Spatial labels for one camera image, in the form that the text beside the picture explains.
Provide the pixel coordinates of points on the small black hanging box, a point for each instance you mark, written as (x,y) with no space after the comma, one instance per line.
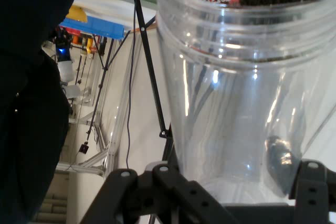
(83,148)

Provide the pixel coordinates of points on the large black rounded object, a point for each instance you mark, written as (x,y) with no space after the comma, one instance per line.
(26,77)

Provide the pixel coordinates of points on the thin black stand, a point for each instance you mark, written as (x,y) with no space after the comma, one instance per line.
(99,90)

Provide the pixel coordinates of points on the blue board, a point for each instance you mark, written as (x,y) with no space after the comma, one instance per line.
(99,26)

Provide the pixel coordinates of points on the black tripod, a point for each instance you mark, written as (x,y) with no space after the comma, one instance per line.
(147,51)

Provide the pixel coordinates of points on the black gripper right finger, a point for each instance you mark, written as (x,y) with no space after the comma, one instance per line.
(312,195)

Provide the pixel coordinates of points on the aluminium profile frame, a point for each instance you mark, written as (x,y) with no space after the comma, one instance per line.
(115,134)

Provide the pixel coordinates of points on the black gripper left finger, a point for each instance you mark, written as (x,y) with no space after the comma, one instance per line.
(183,200)

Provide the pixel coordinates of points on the clear plastic jar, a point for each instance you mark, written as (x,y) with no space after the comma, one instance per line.
(236,103)

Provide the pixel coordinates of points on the yellow rounded object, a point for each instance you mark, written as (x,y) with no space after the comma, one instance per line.
(77,14)

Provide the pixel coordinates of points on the background robot with blue light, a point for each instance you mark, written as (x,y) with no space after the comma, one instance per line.
(65,69)

